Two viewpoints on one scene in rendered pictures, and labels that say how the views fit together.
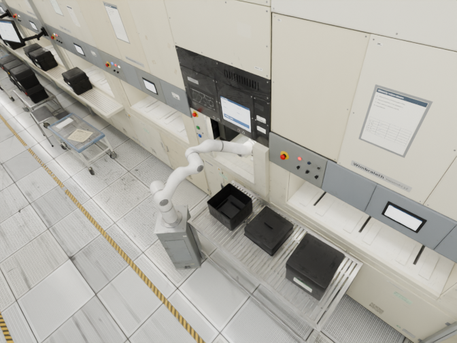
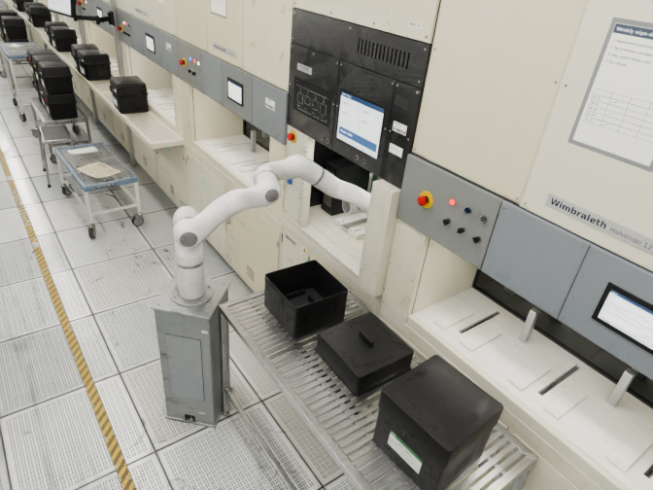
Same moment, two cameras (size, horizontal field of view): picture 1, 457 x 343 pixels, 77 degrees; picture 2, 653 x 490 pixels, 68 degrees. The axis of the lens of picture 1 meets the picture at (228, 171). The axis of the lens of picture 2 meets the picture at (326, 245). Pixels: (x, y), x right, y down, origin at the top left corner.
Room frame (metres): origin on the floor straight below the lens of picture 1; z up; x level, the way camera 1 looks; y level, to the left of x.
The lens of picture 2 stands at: (-0.31, -0.09, 2.20)
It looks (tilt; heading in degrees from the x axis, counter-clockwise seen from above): 32 degrees down; 2
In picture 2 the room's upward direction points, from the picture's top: 6 degrees clockwise
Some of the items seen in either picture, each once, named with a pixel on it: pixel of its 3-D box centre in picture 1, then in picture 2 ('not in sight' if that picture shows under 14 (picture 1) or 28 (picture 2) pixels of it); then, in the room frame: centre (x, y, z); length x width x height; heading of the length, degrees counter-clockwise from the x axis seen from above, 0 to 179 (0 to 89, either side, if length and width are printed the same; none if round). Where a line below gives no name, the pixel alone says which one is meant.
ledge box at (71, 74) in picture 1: (77, 80); (128, 93); (3.89, 1.93, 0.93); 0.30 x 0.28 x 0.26; 38
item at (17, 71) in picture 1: (24, 76); (55, 77); (4.46, 2.94, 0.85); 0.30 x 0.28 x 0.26; 40
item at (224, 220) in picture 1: (230, 206); (304, 297); (1.42, 0.03, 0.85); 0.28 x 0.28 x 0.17; 39
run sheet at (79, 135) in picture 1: (79, 135); (98, 169); (3.26, 1.96, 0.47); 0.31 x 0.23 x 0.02; 62
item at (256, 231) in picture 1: (268, 229); (364, 348); (1.16, -0.25, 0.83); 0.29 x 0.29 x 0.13; 39
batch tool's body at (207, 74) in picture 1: (260, 137); (389, 214); (2.09, -0.35, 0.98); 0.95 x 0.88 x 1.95; 131
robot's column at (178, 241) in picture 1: (181, 239); (196, 353); (1.45, 0.56, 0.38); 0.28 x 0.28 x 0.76; 86
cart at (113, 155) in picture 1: (83, 141); (100, 185); (3.41, 2.06, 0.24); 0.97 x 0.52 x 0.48; 43
